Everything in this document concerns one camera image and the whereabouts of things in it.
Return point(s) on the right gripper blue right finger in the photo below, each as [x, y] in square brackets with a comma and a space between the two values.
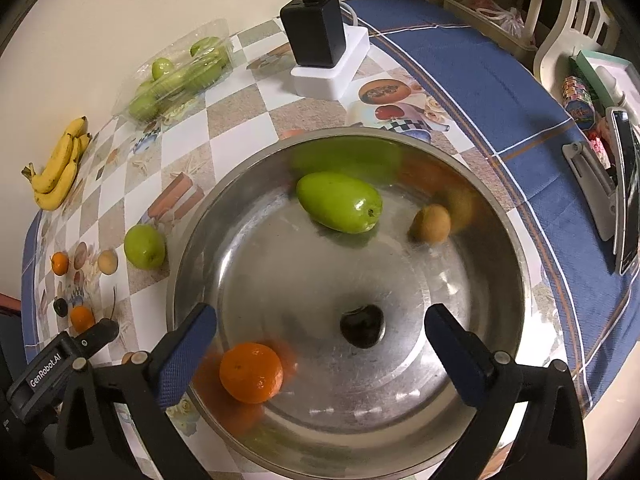
[463, 355]

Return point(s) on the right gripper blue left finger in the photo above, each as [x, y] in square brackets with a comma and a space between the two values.
[179, 353]

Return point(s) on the dark plum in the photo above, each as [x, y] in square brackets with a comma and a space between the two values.
[363, 327]
[60, 307]

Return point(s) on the small orange tangerine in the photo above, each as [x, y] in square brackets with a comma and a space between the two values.
[59, 263]

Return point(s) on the tan longan fruit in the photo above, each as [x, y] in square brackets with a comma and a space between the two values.
[108, 262]

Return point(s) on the round green apple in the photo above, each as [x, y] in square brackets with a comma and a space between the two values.
[145, 247]

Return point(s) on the brown kiwi fruit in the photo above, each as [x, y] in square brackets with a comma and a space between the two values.
[432, 224]

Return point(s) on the oblong green fruit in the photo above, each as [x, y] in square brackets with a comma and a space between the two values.
[339, 202]

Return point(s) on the clear box of green fruits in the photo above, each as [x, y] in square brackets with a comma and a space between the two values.
[177, 74]

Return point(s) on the large steel bowl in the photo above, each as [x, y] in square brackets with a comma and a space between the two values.
[277, 277]

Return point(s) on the checkered fruit print tablecloth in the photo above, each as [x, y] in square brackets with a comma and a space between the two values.
[426, 75]

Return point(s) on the yellow banana bunch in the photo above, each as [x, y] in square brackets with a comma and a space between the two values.
[53, 183]

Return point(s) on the grey phone stand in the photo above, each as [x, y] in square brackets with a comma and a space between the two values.
[597, 186]

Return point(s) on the colourful round tin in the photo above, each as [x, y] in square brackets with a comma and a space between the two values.
[577, 101]

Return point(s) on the white shelf rack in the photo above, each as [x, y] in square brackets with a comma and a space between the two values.
[509, 23]

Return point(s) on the white plastic chair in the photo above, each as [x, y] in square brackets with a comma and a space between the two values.
[580, 25]

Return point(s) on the black power adapter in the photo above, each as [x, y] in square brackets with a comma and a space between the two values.
[315, 32]

